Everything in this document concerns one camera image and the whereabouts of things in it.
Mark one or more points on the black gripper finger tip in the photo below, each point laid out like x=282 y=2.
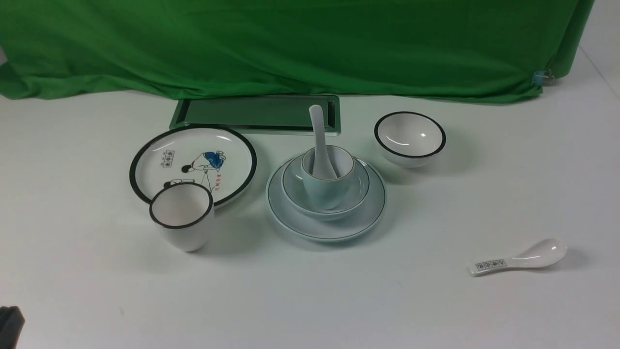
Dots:
x=11 y=324

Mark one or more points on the pale blue shallow bowl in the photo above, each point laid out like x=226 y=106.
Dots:
x=292 y=184

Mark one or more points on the pale blue cup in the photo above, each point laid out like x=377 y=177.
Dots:
x=327 y=194

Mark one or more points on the plain white ceramic spoon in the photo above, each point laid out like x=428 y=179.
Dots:
x=319 y=145

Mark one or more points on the black rimmed white cup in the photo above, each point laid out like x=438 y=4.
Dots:
x=185 y=215

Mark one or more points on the black rimmed illustrated plate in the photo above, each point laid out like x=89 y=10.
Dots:
x=215 y=157

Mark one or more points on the pale blue flat plate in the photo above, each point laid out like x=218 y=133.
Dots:
x=362 y=220

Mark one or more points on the black rimmed white bowl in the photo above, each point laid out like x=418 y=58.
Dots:
x=409 y=139

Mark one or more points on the green cloth backdrop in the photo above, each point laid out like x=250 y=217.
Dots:
x=457 y=50

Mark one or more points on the white spoon with pattern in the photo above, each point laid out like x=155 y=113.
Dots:
x=543 y=254

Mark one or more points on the blue binder clip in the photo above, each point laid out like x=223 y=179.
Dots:
x=542 y=78

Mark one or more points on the metal table cable hatch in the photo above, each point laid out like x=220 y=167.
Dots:
x=267 y=114

